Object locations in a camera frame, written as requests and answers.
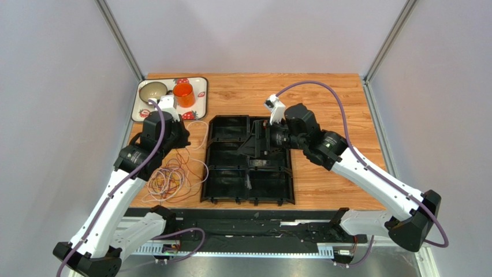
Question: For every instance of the black compartment organizer tray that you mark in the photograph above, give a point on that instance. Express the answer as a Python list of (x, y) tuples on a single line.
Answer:
[(232, 176)]

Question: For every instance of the aluminium frame post right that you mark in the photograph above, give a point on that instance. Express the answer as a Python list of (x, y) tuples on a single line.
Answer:
[(390, 39)]

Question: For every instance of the orange translucent cup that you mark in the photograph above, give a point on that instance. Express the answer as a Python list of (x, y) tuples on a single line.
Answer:
[(184, 94)]

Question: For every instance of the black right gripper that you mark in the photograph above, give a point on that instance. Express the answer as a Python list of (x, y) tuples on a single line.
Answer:
[(263, 139)]

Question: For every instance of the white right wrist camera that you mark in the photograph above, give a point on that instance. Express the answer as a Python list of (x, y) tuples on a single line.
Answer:
[(276, 109)]

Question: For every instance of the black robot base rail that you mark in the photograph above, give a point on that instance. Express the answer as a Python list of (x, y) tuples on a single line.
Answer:
[(261, 231)]

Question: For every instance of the white strawberry serving tray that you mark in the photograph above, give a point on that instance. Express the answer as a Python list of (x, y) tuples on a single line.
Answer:
[(142, 108)]

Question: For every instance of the grey ceramic mug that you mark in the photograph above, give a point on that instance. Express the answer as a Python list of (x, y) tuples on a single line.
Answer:
[(153, 90)]

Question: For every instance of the aluminium frame post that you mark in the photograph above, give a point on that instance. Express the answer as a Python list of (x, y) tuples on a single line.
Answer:
[(123, 45), (390, 39)]

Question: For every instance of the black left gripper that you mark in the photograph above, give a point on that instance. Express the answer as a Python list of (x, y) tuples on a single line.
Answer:
[(185, 134)]

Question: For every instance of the aluminium frame post left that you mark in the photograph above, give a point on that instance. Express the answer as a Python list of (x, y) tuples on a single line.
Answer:
[(123, 45)]

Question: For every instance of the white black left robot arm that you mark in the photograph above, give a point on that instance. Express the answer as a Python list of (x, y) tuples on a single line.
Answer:
[(98, 249)]

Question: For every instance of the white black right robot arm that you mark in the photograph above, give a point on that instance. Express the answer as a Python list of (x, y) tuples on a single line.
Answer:
[(409, 213)]

